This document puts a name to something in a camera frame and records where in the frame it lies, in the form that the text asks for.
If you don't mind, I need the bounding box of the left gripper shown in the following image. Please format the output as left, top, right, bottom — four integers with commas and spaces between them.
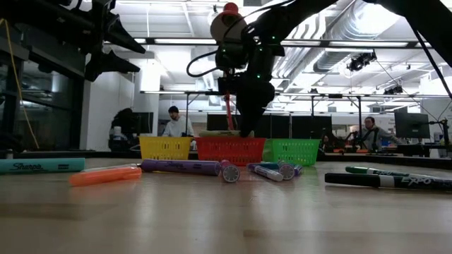
63, 0, 146, 83

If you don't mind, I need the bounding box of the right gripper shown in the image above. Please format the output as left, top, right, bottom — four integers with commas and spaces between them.
235, 54, 285, 138

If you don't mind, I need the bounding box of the teal marker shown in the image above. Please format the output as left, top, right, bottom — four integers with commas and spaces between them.
252, 161, 282, 170

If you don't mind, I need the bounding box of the blue Expo marker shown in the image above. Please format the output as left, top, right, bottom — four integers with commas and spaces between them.
246, 162, 284, 183

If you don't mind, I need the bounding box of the chunky purple marker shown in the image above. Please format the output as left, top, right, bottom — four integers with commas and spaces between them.
277, 160, 296, 181

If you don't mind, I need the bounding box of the purple highlighter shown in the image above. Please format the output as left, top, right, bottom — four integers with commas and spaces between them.
220, 159, 242, 183
141, 159, 222, 176

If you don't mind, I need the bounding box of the brown Expo marker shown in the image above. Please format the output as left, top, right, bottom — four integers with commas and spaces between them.
81, 163, 142, 173

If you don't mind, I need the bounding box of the black Expo marker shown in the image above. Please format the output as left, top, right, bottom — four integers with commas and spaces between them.
324, 172, 452, 192

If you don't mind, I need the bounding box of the cyan Sharpie highlighter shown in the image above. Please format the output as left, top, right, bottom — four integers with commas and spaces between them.
0, 157, 86, 174

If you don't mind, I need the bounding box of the green Expo marker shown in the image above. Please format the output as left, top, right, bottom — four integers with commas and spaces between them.
345, 166, 452, 181

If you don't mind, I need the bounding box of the red plastic basket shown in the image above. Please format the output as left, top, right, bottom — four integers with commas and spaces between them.
195, 136, 267, 167

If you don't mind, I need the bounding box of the green plastic basket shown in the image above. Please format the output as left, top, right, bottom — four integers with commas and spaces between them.
263, 138, 321, 167

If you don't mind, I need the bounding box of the person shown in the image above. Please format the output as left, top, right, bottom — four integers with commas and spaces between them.
355, 116, 400, 151
162, 105, 195, 138

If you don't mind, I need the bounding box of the yellow plastic basket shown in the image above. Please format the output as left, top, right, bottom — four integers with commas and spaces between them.
138, 135, 194, 161

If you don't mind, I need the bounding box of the orange highlighter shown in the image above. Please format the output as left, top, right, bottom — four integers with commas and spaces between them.
69, 166, 143, 187

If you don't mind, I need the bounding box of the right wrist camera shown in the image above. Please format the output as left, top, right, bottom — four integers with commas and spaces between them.
218, 75, 241, 95

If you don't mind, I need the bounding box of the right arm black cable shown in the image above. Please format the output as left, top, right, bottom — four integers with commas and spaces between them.
186, 49, 222, 78

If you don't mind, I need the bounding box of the yellow cable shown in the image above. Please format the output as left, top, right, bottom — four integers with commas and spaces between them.
0, 18, 40, 150

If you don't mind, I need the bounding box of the black ceiling camera rig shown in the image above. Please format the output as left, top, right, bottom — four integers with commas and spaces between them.
346, 50, 378, 73
383, 84, 404, 95

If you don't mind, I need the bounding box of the black aluminium table frame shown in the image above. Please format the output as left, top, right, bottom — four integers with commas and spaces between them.
0, 150, 452, 171

